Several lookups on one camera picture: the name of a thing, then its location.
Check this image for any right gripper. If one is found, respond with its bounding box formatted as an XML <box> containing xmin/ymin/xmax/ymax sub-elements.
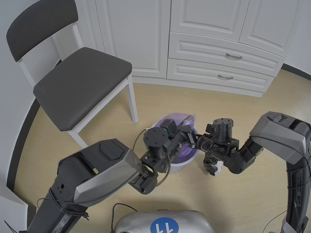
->
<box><xmin>188</xmin><ymin>133</ymin><xmax>216</xmax><ymax>153</ymax></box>

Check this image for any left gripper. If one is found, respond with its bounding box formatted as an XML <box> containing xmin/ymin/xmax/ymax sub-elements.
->
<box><xmin>167</xmin><ymin>130</ymin><xmax>193</xmax><ymax>159</ymax></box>

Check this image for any black plastic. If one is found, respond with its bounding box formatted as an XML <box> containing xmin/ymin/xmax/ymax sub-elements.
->
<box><xmin>203</xmin><ymin>153</ymin><xmax>220</xmax><ymax>177</ymax></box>

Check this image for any purple plastic bag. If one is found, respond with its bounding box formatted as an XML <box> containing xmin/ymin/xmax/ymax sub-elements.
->
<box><xmin>157</xmin><ymin>112</ymin><xmax>197</xmax><ymax>158</ymax></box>

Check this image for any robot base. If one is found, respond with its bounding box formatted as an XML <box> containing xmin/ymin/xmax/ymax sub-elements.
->
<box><xmin>114</xmin><ymin>210</ymin><xmax>216</xmax><ymax>233</ymax></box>

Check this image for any white trash bin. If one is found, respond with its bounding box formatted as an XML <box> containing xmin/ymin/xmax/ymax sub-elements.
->
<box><xmin>151</xmin><ymin>120</ymin><xmax>199</xmax><ymax>174</ymax></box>

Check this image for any grey and white chair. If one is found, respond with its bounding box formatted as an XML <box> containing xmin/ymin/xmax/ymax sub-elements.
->
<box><xmin>6</xmin><ymin>0</ymin><xmax>139</xmax><ymax>150</ymax></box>

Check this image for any white wardrobe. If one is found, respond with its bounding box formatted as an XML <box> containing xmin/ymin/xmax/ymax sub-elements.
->
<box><xmin>39</xmin><ymin>0</ymin><xmax>301</xmax><ymax>99</ymax></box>

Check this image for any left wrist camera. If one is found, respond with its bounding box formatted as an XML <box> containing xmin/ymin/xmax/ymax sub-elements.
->
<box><xmin>160</xmin><ymin>119</ymin><xmax>178</xmax><ymax>137</ymax></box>

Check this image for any black cable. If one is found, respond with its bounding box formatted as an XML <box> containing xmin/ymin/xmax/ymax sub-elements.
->
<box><xmin>110</xmin><ymin>203</ymin><xmax>139</xmax><ymax>233</ymax></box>
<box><xmin>264</xmin><ymin>210</ymin><xmax>288</xmax><ymax>233</ymax></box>
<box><xmin>3</xmin><ymin>219</ymin><xmax>28</xmax><ymax>233</ymax></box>

